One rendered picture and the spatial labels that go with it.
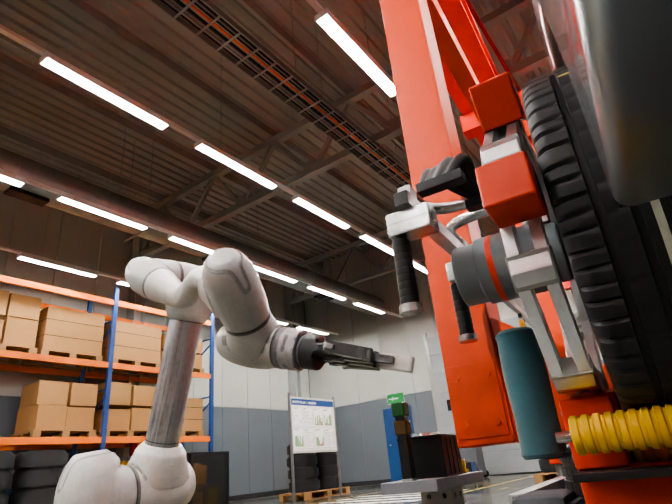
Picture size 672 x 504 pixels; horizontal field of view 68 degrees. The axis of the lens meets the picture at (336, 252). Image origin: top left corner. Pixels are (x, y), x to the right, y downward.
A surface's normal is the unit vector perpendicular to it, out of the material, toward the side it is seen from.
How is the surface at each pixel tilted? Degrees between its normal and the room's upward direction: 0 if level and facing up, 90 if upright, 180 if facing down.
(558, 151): 85
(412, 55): 90
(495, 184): 90
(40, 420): 90
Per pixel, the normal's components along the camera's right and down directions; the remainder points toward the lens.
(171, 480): 0.77, -0.07
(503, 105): -0.38, 0.28
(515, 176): -0.52, -0.30
